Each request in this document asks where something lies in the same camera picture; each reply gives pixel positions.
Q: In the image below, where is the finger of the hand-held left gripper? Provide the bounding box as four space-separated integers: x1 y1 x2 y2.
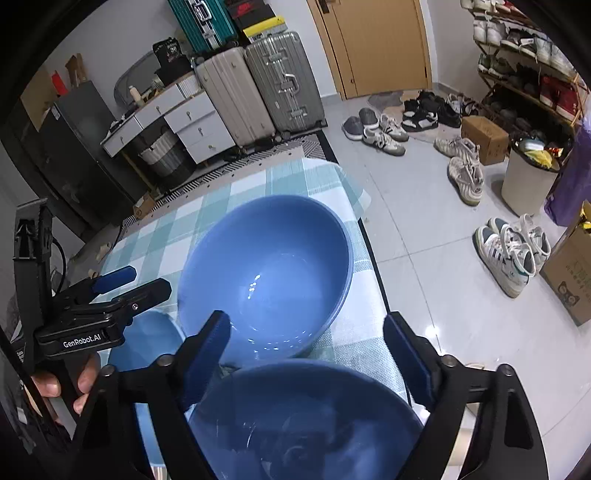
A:
69 278 172 324
60 267 138 305

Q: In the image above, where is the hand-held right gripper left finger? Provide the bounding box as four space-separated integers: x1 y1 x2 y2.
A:
69 310 232 480

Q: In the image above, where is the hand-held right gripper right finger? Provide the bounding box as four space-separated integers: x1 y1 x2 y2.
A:
382 311 550 480

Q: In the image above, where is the person's left hand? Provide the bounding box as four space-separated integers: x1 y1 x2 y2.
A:
30 353 101 415

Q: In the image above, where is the woven laundry basket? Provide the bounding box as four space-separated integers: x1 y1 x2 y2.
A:
137 134 195 181

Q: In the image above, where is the white green high-top sneaker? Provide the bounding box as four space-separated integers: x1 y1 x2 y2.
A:
473 224 536 298
489 213 552 278

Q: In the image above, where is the tall black glass cabinet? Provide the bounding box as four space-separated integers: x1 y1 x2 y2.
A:
0 99 88 236

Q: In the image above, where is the dark grey fridge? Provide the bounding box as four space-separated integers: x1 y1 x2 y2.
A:
51 81 151 217

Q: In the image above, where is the black white striped rug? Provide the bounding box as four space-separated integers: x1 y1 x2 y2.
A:
152 129 340 213

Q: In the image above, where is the white dressing desk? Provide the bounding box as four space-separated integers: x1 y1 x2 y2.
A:
100 71 238 167

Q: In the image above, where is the teal checked tablecloth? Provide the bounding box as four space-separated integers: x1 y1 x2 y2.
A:
99 157 409 480

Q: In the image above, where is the large printed cardboard box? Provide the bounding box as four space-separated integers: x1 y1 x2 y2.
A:
539 200 591 328

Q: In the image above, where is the group of loose shoes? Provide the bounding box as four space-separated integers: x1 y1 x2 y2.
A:
342 90 485 206

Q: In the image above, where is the grey oval mirror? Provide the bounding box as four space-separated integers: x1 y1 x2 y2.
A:
114 50 162 104

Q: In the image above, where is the black fabric box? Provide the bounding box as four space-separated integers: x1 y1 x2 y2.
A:
154 60 192 86

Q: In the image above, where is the slim cardboard box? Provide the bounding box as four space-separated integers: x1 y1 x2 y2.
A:
65 53 88 86

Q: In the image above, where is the beige suitcase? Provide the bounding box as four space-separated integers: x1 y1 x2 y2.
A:
194 46 278 148

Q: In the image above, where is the white trash bin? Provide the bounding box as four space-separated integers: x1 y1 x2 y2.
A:
501 138 561 217

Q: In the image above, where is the black printed paper bag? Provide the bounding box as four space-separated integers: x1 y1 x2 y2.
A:
152 39 182 65

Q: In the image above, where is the small brown cardboard box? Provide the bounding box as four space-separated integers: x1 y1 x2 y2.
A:
461 115 511 166

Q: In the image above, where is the purple bag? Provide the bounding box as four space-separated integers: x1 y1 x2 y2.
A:
545 115 591 227

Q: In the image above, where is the silver suitcase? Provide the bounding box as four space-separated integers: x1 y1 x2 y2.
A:
244 31 328 137

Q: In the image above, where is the teal suitcase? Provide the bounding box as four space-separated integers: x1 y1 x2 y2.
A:
167 0 241 54

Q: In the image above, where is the yellow black shoebox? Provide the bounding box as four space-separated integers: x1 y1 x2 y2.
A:
242 15 287 40

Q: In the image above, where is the wooden shoe rack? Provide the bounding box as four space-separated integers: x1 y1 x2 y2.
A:
462 0 591 139

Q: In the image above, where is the wooden door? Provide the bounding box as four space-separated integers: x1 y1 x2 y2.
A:
307 0 433 100

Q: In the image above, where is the black cable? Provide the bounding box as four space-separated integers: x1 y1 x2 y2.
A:
48 237 68 291

